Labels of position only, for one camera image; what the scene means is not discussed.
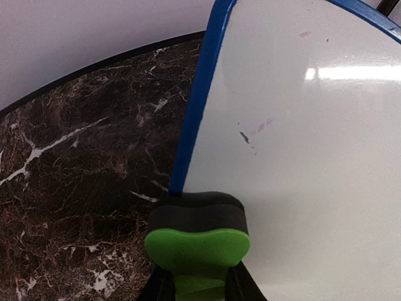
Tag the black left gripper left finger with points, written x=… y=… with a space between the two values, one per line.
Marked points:
x=162 y=285

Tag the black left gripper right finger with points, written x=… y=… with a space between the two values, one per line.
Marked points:
x=241 y=286

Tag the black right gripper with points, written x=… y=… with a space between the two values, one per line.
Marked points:
x=385 y=7

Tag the green and black eraser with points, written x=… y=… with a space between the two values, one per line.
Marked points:
x=197 y=238

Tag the blue framed whiteboard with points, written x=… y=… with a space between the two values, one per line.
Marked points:
x=295 y=111

